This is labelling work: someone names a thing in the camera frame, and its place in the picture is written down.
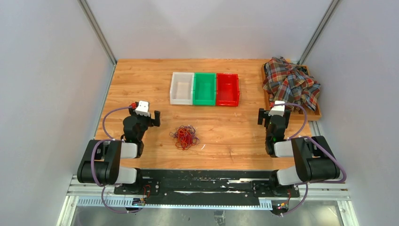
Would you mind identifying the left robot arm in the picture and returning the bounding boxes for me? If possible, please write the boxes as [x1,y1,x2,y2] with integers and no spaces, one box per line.
[77,109,161,194]

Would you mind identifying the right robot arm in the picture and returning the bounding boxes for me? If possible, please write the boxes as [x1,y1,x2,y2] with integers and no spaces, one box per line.
[257,108,344,196]

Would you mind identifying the white plastic bin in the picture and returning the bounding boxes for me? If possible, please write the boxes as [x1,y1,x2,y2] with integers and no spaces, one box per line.
[169,72,194,105]

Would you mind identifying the plaid cloth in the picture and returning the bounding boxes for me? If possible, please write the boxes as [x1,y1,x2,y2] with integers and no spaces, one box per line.
[262,56,321,112]

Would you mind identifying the red plastic bin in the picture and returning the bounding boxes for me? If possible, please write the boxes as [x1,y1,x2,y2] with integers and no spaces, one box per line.
[215,73,240,107]

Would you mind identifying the green plastic bin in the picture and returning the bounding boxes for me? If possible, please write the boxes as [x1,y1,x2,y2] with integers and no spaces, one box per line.
[193,73,216,106]

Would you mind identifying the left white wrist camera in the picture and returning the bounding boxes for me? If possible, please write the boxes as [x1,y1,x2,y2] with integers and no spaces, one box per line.
[135,101,151,117]

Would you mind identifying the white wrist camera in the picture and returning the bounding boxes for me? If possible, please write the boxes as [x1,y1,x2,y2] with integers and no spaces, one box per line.
[135,101,151,117]
[268,101,285,116]

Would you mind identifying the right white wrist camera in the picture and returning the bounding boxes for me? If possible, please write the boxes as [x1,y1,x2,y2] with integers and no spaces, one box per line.
[268,101,285,116]

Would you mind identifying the tangled red and purple cables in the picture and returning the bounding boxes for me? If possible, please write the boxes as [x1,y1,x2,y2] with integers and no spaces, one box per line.
[169,125,200,151]

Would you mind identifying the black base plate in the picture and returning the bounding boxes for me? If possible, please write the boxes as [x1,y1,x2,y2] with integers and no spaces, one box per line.
[114,169,299,207]

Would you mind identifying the aluminium frame rail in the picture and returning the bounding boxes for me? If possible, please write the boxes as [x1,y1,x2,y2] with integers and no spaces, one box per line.
[57,178,359,226]

